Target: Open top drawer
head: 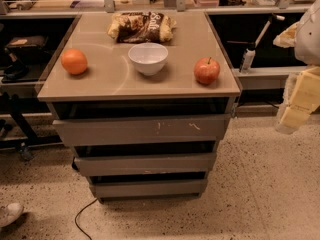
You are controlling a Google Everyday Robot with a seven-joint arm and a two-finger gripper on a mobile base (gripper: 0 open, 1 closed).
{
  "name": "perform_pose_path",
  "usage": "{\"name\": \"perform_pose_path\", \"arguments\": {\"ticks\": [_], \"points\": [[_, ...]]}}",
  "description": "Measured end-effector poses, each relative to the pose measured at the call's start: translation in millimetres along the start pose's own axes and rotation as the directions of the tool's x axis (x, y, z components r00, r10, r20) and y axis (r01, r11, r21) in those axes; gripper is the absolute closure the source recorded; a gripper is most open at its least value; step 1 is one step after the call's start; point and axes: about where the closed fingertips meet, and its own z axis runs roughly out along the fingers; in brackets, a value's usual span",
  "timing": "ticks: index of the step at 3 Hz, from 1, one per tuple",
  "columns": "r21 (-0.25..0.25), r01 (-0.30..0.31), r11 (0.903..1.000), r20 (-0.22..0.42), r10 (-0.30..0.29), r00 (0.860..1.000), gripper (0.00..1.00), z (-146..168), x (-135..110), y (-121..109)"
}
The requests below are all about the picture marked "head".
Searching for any grey bottom drawer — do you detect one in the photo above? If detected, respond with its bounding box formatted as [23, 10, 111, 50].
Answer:
[89, 179, 208, 198]

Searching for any white rod tool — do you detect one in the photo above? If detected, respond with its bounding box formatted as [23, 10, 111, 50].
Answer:
[254, 14, 285, 48]

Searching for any orange fruit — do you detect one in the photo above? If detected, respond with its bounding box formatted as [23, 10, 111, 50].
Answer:
[61, 48, 88, 75]

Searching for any grey drawer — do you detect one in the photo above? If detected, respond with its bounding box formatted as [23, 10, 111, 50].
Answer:
[89, 179, 208, 198]
[75, 152, 216, 176]
[53, 115, 230, 146]

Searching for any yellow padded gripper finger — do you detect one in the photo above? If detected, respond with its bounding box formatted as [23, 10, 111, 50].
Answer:
[275, 66, 320, 134]
[273, 23, 298, 48]

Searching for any grey top drawer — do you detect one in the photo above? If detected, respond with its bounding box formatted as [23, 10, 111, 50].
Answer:
[53, 115, 230, 146]

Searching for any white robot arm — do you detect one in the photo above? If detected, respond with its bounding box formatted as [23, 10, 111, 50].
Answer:
[273, 0, 320, 134]

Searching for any white shoe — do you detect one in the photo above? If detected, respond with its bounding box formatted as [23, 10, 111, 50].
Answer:
[0, 203, 24, 227]

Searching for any grey drawer cabinet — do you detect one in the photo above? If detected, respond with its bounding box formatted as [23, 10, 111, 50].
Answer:
[38, 12, 241, 199]

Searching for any black floor cable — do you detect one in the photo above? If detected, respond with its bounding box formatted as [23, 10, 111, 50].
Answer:
[74, 198, 99, 240]

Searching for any red apple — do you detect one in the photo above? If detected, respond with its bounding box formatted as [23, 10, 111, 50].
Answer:
[193, 57, 220, 85]

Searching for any grey middle drawer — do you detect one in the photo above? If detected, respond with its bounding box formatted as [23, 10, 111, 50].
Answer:
[75, 152, 216, 176]

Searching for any brown chip bag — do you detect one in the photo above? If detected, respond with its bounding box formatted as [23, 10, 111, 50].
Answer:
[107, 12, 176, 44]

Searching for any white bowl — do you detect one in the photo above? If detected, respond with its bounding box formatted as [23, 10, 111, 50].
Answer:
[128, 43, 168, 76]

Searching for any black office chair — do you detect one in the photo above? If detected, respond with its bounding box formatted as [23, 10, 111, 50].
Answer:
[1, 35, 60, 160]

